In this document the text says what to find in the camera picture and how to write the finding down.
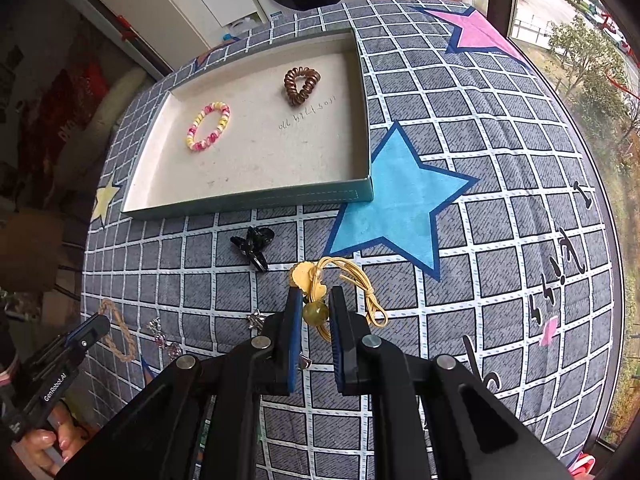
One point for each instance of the white detergent jug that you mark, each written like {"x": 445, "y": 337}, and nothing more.
{"x": 242, "y": 26}

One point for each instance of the red cushion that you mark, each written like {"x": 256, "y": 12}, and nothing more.
{"x": 65, "y": 110}

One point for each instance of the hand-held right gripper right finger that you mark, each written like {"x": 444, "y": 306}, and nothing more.
{"x": 340, "y": 340}

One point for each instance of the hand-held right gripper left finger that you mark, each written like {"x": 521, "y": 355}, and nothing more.
{"x": 294, "y": 340}

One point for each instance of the grid star printed tablecloth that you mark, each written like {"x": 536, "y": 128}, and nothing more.
{"x": 500, "y": 240}

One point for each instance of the silver star hair clip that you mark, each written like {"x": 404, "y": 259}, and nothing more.
{"x": 255, "y": 320}

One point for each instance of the pink heart crystal hair clip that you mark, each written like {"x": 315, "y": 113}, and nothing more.
{"x": 170, "y": 347}

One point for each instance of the pink rhinestone heart clip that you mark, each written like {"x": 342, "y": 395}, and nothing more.
{"x": 155, "y": 326}

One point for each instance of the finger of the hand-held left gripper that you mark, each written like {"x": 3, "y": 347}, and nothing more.
{"x": 87, "y": 332}

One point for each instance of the outdoor tree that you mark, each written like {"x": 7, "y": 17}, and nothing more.
{"x": 580, "y": 55}

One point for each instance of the cream cushion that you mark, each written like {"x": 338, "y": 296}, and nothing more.
{"x": 100, "y": 120}

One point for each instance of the shallow cardboard tray box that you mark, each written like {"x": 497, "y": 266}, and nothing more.
{"x": 280, "y": 160}

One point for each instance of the beige braided hair band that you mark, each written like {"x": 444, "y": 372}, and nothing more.
{"x": 122, "y": 342}

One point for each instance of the person's left hand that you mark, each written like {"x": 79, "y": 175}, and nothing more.
{"x": 55, "y": 440}

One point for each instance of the black claw hair clip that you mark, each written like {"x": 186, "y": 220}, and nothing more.
{"x": 252, "y": 250}

